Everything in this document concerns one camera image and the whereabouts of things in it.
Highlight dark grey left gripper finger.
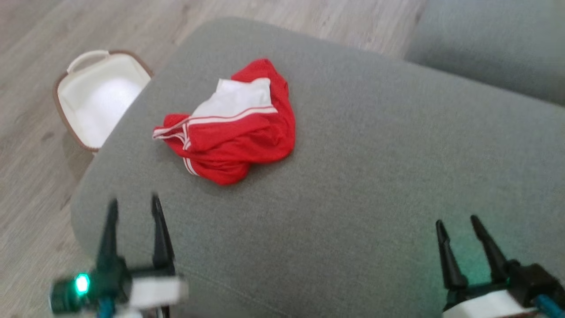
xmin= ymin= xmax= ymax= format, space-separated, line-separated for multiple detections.
xmin=151 ymin=193 xmax=176 ymax=271
xmin=97 ymin=199 xmax=121 ymax=272

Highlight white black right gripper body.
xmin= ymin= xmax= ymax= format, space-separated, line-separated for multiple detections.
xmin=441 ymin=261 xmax=565 ymax=318

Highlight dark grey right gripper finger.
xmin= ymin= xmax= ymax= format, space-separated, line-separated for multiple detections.
xmin=436 ymin=220 xmax=468 ymax=290
xmin=470 ymin=215 xmax=509 ymax=283

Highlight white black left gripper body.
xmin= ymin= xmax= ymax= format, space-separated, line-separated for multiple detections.
xmin=50 ymin=258 xmax=189 ymax=318

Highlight red and white shorts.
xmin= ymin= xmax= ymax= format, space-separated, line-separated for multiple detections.
xmin=152 ymin=58 xmax=296 ymax=186

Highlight large grey sofa seat cushion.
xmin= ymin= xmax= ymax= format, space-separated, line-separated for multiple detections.
xmin=71 ymin=17 xmax=565 ymax=318

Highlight white laundry basket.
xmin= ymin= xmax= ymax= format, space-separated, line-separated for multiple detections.
xmin=53 ymin=49 xmax=154 ymax=153

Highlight teal cable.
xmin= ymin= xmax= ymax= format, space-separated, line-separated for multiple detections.
xmin=98 ymin=297 xmax=116 ymax=318
xmin=532 ymin=294 xmax=565 ymax=318

